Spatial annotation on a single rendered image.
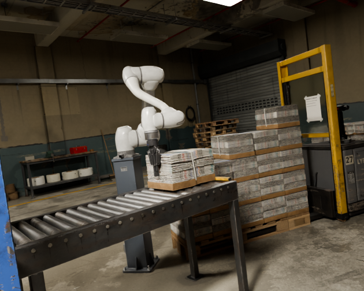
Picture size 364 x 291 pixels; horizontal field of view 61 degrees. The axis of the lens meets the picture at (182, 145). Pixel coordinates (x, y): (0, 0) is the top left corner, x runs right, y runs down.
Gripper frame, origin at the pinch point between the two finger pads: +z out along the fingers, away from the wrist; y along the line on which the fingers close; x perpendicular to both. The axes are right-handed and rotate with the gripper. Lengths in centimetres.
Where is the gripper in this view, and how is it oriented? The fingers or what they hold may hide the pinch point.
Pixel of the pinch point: (156, 171)
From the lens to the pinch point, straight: 200.9
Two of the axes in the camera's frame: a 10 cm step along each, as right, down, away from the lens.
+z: 1.3, 9.9, 0.2
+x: -7.6, 1.1, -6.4
